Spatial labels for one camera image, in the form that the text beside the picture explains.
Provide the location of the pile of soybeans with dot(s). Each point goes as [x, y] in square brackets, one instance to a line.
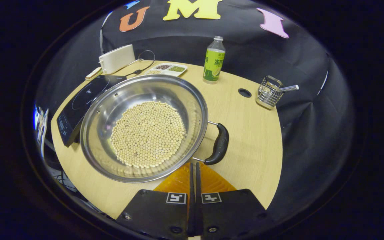
[148, 133]

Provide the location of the black induction cooktop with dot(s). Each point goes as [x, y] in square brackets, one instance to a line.
[78, 100]

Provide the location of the silver metal utensil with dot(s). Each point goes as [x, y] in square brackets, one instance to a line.
[290, 88]

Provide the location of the pile of red beans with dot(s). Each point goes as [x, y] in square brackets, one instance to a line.
[163, 67]

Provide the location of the pile of green mung beans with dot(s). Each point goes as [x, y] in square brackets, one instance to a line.
[177, 69]

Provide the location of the small green plate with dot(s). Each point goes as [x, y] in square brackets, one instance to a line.
[88, 78]

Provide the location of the green label drink bottle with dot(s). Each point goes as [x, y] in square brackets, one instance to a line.
[213, 63]

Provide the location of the white toaster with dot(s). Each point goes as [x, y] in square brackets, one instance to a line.
[117, 58]

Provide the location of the white divided dish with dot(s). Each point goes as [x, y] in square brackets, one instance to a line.
[175, 74]

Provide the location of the pile of pale grains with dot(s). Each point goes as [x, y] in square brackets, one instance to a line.
[153, 71]

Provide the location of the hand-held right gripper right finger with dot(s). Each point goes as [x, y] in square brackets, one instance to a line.
[238, 213]

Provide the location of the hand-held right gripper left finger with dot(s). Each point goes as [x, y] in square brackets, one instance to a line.
[155, 213]

